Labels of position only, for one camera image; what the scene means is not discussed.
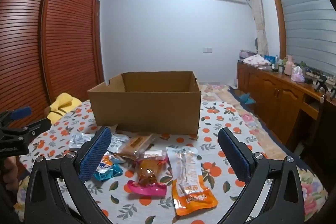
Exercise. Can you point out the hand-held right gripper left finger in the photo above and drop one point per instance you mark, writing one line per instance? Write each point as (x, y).
(97, 150)

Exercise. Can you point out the pink plastic bag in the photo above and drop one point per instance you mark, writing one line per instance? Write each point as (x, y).
(298, 74)

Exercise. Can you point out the pink-wrapped amber candy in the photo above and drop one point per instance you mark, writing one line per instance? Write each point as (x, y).
(148, 174)

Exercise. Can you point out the blue white packet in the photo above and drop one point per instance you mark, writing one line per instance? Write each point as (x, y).
(269, 59)

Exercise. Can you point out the folded floral cloth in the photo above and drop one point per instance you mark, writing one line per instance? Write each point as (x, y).
(256, 60)

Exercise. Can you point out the orange snack packet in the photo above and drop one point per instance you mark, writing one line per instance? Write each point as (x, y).
(189, 187)

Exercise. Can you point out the teal cloth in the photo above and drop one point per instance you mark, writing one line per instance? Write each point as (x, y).
(246, 98)

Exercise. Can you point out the wooden sideboard cabinet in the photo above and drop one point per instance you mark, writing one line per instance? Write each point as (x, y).
(275, 92)

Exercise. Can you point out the blue foil snack packet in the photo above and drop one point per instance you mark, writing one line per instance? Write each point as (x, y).
(110, 172)

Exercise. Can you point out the pale curtain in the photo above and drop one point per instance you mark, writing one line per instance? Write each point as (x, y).
(258, 16)

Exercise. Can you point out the clear sesame candy packet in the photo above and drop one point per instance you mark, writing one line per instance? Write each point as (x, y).
(136, 144)

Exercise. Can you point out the cardboard box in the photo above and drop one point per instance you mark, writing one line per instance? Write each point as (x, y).
(144, 113)

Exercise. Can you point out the yellow cloth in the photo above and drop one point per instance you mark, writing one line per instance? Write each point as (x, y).
(65, 106)

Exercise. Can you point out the black tripod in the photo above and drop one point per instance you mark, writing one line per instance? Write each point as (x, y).
(320, 82)

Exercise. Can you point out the silver foil packet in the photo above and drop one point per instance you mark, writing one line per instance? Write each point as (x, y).
(118, 141)
(78, 140)

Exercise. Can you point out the pink bottle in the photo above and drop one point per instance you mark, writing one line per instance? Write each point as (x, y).
(289, 65)

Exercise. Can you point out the white wall switch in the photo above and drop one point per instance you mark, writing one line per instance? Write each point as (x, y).
(207, 50)

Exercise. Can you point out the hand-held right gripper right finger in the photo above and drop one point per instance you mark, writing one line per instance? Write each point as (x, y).
(233, 153)

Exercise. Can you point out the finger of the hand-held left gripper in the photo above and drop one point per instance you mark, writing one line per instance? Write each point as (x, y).
(22, 112)
(39, 124)

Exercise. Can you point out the person's left hand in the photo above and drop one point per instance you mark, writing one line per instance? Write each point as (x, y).
(10, 171)

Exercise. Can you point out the orange-print bedsheet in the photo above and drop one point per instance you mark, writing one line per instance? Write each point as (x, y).
(223, 113)

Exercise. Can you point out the orange white small packet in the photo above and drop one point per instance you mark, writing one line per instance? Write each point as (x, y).
(111, 159)

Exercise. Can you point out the floral blanket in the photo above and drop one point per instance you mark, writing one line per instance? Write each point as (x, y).
(249, 119)

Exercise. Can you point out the white red snack packet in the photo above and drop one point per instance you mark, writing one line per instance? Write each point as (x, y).
(155, 154)

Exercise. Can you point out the wooden louvred wardrobe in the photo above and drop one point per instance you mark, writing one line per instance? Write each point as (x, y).
(65, 29)

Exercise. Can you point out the window blind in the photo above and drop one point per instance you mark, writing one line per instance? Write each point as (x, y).
(309, 29)

